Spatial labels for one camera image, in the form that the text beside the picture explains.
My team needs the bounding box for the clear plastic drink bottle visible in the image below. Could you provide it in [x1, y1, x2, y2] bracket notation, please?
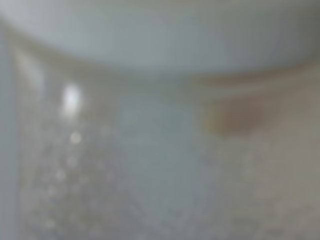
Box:
[0, 0, 320, 240]

